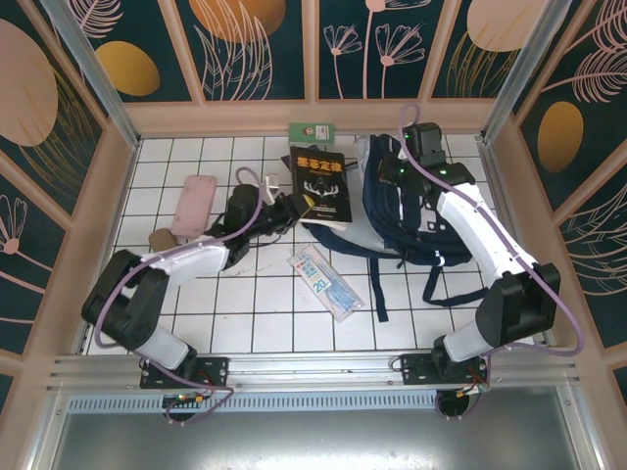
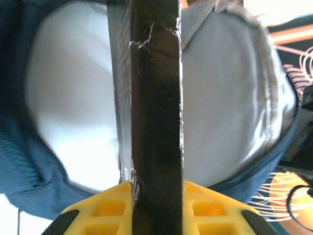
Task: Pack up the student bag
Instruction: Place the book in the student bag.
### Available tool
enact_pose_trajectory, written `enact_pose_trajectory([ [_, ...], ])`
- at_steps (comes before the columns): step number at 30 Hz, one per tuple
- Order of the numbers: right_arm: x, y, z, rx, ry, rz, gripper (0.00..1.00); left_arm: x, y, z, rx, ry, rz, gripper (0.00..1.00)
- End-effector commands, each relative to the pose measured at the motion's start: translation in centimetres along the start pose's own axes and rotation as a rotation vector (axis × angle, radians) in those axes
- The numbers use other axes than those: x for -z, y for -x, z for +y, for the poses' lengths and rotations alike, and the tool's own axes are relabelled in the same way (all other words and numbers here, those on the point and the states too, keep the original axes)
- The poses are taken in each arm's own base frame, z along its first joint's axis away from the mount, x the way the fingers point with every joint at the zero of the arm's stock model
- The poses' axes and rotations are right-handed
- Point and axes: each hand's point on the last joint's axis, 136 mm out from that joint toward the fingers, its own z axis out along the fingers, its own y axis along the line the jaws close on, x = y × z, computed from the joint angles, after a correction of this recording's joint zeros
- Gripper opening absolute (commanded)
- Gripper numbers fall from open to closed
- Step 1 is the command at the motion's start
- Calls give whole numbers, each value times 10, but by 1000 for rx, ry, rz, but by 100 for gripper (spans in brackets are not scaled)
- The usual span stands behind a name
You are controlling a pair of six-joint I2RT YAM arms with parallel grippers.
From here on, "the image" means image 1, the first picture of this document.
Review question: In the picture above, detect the aluminium corner post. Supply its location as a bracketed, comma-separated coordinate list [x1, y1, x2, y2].
[478, 0, 575, 144]
[38, 0, 144, 149]

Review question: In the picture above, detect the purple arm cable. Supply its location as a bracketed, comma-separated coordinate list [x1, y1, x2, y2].
[398, 103, 587, 422]
[94, 166, 264, 426]

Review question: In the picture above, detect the tan brown roll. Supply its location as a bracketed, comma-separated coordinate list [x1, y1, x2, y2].
[148, 228, 179, 256]

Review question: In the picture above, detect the navy blue student backpack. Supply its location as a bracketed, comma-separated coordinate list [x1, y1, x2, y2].
[305, 131, 492, 324]

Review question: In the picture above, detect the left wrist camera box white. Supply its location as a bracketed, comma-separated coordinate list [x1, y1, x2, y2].
[263, 175, 282, 207]

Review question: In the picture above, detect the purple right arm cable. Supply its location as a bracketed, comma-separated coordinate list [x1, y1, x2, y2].
[398, 103, 587, 422]

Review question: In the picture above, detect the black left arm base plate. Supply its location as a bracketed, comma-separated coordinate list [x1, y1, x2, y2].
[139, 355, 231, 391]

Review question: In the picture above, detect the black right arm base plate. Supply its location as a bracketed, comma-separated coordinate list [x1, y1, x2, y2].
[391, 351, 492, 388]

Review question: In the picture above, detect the pink pencil case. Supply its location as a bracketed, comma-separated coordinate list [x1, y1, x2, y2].
[170, 174, 219, 244]

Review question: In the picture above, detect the green notebook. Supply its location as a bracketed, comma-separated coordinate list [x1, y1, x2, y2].
[287, 121, 337, 148]

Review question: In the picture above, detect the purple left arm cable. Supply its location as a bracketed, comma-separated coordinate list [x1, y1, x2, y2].
[94, 166, 264, 426]

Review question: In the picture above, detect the small circuit board with wires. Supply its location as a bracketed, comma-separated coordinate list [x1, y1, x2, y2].
[454, 383, 492, 400]
[164, 391, 208, 408]

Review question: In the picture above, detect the black book with antler print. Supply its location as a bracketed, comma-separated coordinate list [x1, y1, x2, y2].
[288, 145, 356, 233]

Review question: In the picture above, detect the slotted grey cable duct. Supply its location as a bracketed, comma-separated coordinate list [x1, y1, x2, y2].
[63, 394, 570, 415]

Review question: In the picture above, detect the aluminium mounting rail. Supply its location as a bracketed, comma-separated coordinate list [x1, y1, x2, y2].
[46, 346, 588, 394]

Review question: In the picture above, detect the grey metal sheet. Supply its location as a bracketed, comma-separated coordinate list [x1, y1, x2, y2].
[28, 410, 604, 470]

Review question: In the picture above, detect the clear pack of blue pens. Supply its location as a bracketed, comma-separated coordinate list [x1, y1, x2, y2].
[285, 242, 366, 323]

